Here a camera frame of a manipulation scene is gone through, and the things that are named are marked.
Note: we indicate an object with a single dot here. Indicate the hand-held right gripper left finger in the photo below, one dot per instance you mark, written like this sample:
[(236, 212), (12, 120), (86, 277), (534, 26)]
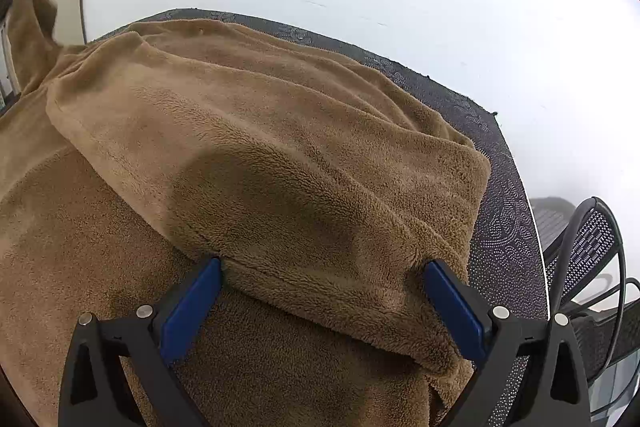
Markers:
[(190, 312)]

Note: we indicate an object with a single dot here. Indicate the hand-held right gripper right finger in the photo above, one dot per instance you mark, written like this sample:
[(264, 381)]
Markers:
[(455, 312)]

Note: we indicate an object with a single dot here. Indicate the brown fleece garment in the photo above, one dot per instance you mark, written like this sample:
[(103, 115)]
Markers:
[(250, 147)]

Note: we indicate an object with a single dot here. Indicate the black patterned tablecloth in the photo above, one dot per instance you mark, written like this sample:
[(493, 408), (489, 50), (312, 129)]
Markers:
[(505, 217)]

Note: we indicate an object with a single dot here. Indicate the black mesh office chair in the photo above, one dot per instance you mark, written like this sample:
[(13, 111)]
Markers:
[(595, 247)]

